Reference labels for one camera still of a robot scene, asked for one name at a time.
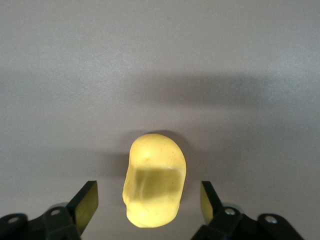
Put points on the brown table mat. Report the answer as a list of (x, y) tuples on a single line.
[(160, 50)]

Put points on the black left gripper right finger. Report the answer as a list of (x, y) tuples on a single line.
[(225, 225)]

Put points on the yellow potato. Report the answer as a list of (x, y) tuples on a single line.
[(155, 180)]

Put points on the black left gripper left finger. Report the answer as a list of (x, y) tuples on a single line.
[(57, 225)]

